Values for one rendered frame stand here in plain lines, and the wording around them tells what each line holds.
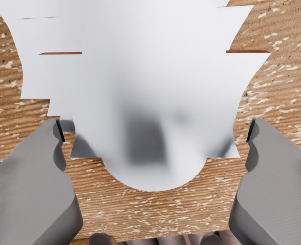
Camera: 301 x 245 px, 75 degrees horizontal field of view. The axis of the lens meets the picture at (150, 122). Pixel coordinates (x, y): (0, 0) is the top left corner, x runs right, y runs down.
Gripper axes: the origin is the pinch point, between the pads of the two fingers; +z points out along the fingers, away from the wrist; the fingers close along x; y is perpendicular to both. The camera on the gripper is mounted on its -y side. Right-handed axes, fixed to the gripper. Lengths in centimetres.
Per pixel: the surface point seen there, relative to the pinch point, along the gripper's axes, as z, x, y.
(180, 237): 6.1, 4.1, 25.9
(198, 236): 5.0, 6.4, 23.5
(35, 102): 3.3, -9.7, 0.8
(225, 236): 5.4, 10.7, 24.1
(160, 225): 3.3, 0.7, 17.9
